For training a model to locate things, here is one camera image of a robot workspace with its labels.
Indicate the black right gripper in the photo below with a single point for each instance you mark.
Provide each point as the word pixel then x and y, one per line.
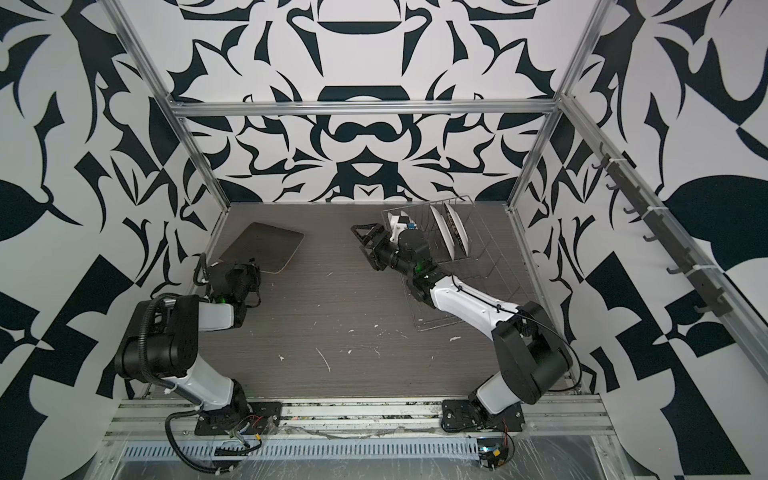
pixel 377 260

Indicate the dark square plate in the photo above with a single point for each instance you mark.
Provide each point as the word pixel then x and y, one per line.
pixel 268 247

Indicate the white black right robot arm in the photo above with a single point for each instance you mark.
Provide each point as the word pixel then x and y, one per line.
pixel 531 354

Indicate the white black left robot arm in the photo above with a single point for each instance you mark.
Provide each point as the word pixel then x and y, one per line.
pixel 161 344

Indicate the white plate in rack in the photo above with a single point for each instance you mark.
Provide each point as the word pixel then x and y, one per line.
pixel 444 231

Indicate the red lettered round plate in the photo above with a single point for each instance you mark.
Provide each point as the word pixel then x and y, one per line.
pixel 457 228

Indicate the small green circuit board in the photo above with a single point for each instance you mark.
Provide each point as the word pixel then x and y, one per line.
pixel 494 453

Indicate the wire dish rack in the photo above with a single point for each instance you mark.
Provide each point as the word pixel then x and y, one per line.
pixel 495 264

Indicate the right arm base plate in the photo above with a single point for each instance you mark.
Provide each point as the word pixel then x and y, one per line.
pixel 463 415

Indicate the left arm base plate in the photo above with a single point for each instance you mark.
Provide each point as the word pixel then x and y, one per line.
pixel 257 418

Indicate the grey wall hook rail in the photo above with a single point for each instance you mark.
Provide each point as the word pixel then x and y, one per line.
pixel 666 230

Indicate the white slotted cable duct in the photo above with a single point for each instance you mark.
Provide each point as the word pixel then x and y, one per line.
pixel 461 448

